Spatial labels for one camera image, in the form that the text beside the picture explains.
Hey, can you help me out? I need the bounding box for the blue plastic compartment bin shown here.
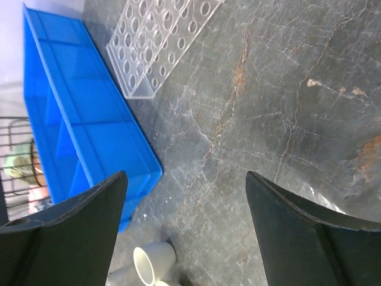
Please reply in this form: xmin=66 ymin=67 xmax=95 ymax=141
xmin=23 ymin=7 xmax=163 ymax=231

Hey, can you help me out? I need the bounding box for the clear acrylic test tube rack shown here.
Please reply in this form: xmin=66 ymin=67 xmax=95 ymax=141
xmin=106 ymin=1 xmax=222 ymax=100

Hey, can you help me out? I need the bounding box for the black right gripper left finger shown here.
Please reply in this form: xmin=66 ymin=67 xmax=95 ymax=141
xmin=1 ymin=171 xmax=128 ymax=285

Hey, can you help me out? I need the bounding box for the black wire basket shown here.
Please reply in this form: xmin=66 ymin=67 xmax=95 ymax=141
xmin=1 ymin=116 xmax=49 ymax=220

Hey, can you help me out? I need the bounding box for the green floral ceramic bowl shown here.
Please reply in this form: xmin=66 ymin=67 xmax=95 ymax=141
xmin=3 ymin=140 xmax=39 ymax=186

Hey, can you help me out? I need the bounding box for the white ceramic crucible cup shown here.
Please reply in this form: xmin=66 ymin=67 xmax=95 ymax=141
xmin=133 ymin=242 xmax=176 ymax=285

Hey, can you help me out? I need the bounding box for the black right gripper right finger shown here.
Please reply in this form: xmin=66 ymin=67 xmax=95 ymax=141
xmin=245 ymin=171 xmax=380 ymax=285

